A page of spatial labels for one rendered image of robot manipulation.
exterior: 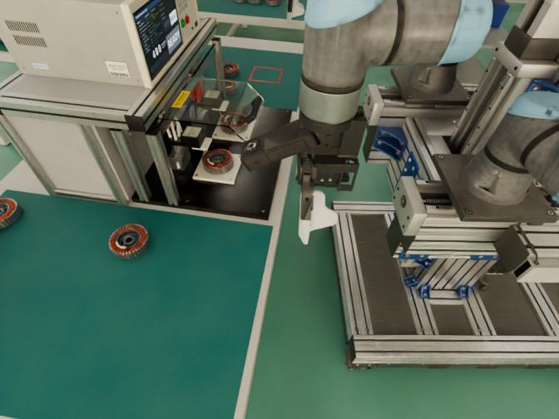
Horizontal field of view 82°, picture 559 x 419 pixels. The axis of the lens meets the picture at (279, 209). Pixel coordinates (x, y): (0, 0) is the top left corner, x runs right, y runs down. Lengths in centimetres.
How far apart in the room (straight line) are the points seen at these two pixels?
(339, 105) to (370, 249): 139
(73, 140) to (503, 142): 108
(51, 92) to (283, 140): 78
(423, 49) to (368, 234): 146
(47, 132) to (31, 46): 22
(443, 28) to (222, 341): 77
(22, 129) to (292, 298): 131
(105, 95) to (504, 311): 178
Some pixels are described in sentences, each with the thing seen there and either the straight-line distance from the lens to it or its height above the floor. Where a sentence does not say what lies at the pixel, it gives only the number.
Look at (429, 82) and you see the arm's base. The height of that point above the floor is 107.
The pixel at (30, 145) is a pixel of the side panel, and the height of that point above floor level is 96.
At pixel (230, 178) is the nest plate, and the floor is 78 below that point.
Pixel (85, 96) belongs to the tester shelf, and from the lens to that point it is 105.
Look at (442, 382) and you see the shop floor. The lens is 180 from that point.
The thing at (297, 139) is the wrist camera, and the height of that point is 132.
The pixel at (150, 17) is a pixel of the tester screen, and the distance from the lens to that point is 103.
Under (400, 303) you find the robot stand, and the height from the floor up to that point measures 21.
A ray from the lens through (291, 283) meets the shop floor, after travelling 179.
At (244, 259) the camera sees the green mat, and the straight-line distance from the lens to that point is 98.
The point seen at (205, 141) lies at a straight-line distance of 117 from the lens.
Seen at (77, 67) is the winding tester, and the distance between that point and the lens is 111.
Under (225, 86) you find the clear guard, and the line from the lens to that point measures 109.
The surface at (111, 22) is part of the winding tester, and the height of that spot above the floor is 128.
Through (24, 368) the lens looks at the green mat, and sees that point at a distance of 103.
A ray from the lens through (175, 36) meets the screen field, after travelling 117.
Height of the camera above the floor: 158
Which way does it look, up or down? 49 degrees down
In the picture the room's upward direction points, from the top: 3 degrees clockwise
